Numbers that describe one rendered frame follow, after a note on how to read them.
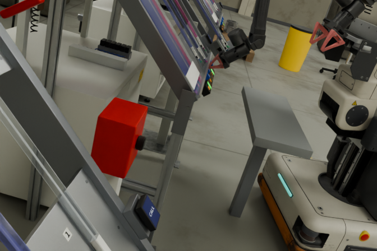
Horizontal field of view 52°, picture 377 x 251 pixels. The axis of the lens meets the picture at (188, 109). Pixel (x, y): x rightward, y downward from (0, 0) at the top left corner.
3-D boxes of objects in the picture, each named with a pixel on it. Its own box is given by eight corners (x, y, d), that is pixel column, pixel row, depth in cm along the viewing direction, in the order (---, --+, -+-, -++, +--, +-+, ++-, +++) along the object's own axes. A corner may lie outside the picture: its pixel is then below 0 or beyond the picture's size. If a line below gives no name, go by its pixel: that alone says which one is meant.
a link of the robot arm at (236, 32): (265, 44, 172) (258, 40, 180) (253, 22, 168) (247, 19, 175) (242, 59, 173) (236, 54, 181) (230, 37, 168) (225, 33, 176)
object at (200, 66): (203, 55, 199) (208, 52, 199) (188, 100, 139) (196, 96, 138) (185, 23, 194) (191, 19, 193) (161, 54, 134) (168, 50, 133)
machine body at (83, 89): (127, 151, 229) (148, 54, 205) (82, 228, 165) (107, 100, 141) (23, 121, 230) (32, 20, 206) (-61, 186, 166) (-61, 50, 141)
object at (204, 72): (200, 60, 201) (212, 53, 198) (183, 105, 140) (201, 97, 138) (199, 57, 200) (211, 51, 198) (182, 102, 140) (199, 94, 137)
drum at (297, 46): (298, 67, 547) (313, 28, 525) (303, 75, 514) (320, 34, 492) (274, 60, 545) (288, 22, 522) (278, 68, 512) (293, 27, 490)
